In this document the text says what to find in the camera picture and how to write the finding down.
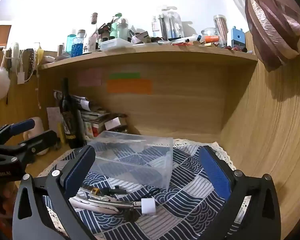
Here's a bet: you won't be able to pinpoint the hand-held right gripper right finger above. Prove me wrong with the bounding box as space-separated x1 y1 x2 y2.
199 145 282 240

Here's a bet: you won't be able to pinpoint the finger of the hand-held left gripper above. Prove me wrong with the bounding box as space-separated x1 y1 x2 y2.
0 119 36 144
15 131 59 164

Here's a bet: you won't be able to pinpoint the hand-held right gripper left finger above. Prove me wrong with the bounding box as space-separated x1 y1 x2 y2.
12 145 97 240

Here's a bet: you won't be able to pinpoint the small black tool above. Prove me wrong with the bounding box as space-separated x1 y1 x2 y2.
107 185 128 196

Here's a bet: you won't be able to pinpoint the white handheld magnifier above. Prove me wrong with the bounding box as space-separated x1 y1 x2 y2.
71 197 121 215

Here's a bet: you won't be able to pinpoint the keys and small tools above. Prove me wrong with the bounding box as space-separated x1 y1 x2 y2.
89 196 137 209

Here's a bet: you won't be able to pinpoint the clear plastic storage box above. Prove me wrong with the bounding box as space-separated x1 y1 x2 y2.
87 130 174 189

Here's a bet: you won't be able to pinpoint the white charger plug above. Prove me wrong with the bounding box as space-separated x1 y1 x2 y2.
141 198 157 216

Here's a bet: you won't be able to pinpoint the beige mug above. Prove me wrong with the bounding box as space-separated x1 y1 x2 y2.
24 117 49 155

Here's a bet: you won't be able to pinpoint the white paper note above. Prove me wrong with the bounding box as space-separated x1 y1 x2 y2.
46 107 62 132

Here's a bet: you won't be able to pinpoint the dark wine bottle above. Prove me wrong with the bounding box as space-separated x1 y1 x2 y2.
61 78 84 149

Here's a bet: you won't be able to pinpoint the blue wave patterned tablecloth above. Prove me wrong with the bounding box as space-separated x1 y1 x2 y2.
37 138 237 240

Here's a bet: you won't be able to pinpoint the stack of books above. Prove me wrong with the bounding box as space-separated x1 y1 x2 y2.
54 90 128 140

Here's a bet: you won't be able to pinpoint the small white cardboard box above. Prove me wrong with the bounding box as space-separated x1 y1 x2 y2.
104 118 122 130

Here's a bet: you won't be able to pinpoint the pink sticky note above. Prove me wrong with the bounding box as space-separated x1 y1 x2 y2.
78 68 102 87

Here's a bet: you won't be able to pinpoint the blue glass bottle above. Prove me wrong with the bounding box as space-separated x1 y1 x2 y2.
70 29 87 57

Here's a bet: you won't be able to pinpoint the orange sticky note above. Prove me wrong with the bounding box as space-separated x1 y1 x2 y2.
107 79 153 95

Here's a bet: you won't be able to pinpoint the green sticky note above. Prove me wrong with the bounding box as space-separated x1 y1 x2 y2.
109 72 141 79

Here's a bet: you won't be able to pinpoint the clear lidded plastic container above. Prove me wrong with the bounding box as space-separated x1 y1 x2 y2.
99 39 133 52

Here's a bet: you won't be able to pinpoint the corked glass bottle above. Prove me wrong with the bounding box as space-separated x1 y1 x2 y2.
87 12 100 53

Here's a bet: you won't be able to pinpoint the wooden shelf board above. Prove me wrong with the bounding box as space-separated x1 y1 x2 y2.
39 44 258 70

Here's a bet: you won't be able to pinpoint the mint green bottle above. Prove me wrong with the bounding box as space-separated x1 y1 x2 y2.
109 12 129 42

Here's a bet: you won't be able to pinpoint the blue box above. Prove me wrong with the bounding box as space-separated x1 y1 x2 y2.
231 26 246 49

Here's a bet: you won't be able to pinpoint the glass jar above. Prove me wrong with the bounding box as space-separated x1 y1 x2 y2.
201 28 218 43

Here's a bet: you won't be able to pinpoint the tall jar of sticks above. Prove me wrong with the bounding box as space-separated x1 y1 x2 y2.
213 15 228 48

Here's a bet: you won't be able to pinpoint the clear blister pack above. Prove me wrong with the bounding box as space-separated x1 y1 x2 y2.
152 5 185 40

